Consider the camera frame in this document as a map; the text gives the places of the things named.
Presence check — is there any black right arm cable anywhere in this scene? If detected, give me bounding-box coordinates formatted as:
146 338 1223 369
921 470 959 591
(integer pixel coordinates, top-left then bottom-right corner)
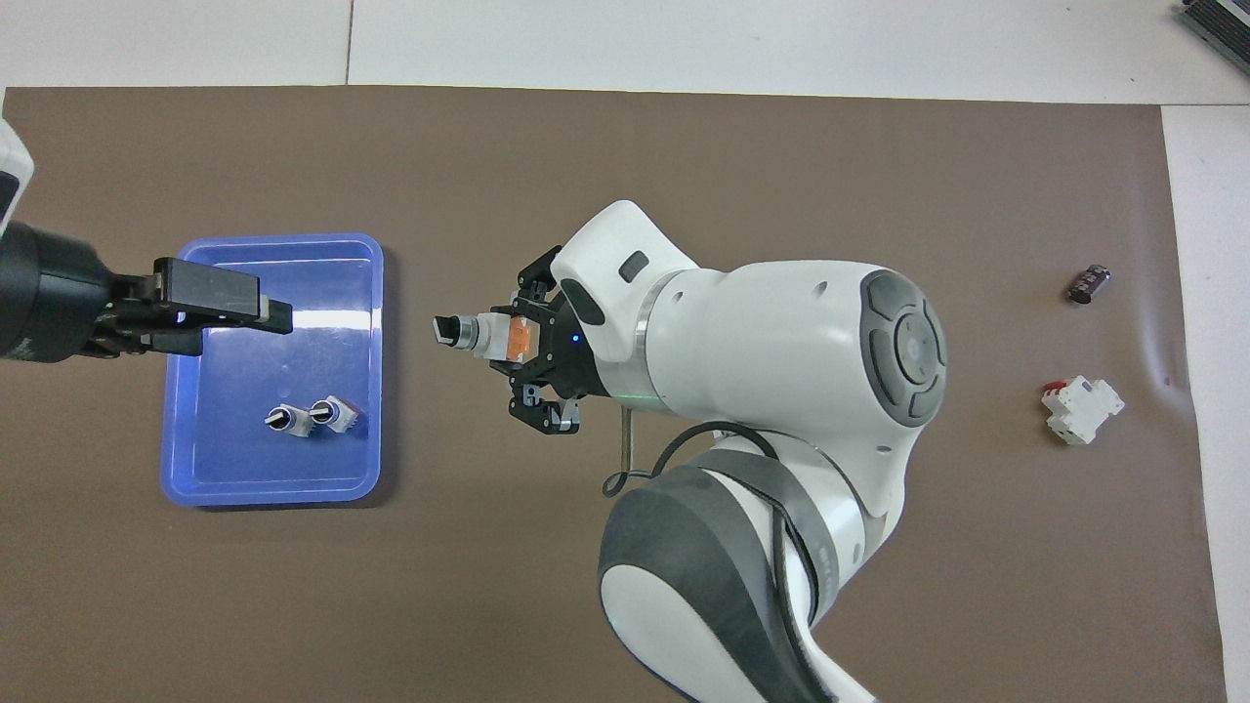
603 405 826 636

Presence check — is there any grey ribbed device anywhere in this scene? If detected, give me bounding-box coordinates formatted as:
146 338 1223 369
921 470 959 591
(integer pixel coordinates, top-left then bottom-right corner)
1175 0 1250 74

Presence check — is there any small black terminal block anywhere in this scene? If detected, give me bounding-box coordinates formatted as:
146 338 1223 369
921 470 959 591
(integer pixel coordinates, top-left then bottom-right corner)
1066 264 1114 306

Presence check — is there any blue plastic tray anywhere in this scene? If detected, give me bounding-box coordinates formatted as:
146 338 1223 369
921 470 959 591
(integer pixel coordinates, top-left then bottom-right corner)
159 232 385 508

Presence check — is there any brown table mat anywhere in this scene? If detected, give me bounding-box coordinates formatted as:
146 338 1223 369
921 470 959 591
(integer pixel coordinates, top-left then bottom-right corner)
0 86 1229 703

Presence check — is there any white red circuit breaker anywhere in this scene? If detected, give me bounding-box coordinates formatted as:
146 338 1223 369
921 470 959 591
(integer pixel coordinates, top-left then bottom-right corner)
1041 376 1126 446

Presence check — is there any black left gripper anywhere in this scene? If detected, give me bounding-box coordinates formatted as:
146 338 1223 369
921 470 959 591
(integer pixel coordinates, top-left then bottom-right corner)
0 223 294 364

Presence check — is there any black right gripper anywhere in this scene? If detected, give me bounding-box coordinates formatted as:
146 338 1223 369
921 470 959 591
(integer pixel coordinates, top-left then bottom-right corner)
506 244 628 436

